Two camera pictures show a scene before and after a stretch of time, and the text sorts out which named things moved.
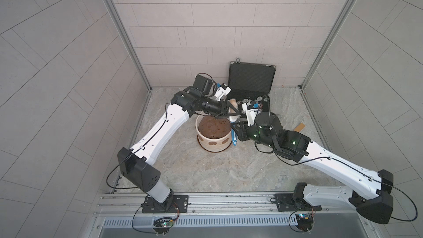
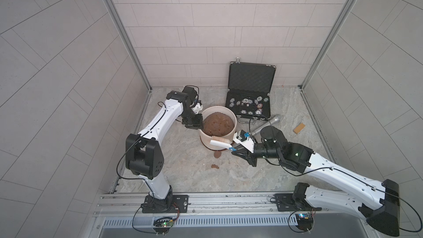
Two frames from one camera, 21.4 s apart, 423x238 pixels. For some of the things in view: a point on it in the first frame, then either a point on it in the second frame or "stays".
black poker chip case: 252,82 stays
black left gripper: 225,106 to 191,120
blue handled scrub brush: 233,119 to 222,142
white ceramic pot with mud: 213,134 stays
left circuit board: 162,225 stays
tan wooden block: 300,127 stays
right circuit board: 304,220 stays
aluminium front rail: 212,205 stays
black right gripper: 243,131 to 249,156
